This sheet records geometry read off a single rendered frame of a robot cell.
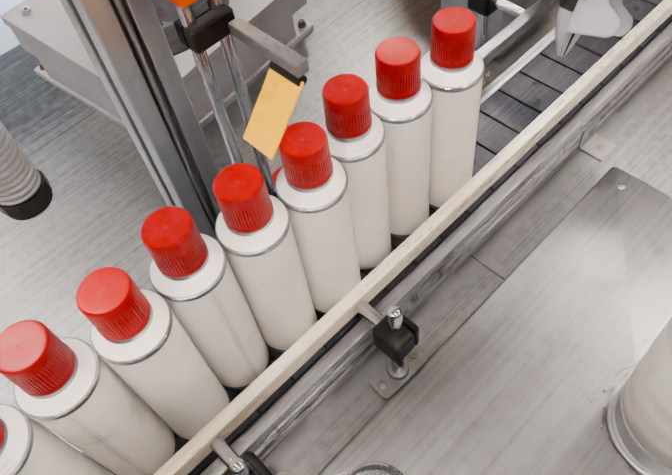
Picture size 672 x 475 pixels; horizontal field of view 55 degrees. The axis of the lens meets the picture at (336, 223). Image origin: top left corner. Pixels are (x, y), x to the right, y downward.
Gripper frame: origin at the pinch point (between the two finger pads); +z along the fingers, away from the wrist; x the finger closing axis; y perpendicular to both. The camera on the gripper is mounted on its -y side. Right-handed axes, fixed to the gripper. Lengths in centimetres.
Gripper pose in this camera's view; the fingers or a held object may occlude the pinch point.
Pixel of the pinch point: (559, 41)
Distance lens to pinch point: 73.0
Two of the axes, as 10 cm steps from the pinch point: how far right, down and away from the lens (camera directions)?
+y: 7.0, 5.4, -4.7
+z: -2.6, 8.1, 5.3
